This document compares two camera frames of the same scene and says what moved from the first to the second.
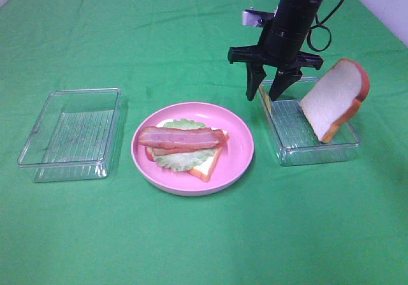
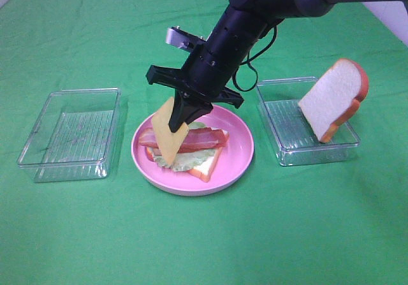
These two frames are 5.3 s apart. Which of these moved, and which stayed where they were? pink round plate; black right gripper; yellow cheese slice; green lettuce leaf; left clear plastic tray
Moved: yellow cheese slice; black right gripper
Stayed: pink round plate; left clear plastic tray; green lettuce leaf
